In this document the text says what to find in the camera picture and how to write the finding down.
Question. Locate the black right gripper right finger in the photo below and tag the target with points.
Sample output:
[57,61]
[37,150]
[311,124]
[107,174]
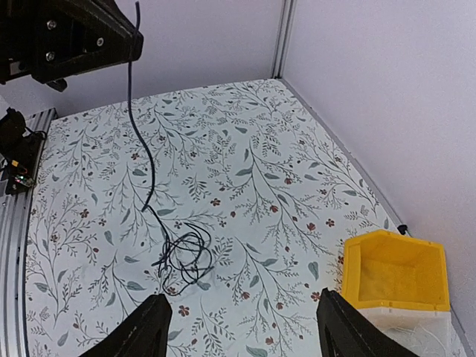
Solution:
[343,331]

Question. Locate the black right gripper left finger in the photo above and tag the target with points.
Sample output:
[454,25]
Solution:
[143,333]

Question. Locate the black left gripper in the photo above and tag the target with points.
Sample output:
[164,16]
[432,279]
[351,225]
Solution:
[92,35]

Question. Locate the left yellow plastic bin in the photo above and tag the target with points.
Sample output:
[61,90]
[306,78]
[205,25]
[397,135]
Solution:
[385,269]

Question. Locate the white translucent plastic bin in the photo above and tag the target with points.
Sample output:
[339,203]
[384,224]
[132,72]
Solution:
[425,333]

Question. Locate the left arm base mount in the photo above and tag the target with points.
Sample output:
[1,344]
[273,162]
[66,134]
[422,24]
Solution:
[20,148]

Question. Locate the aluminium front rail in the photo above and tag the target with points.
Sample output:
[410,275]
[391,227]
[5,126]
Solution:
[15,217]

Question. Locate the left aluminium frame post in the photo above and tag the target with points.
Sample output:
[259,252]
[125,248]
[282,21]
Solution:
[283,37]

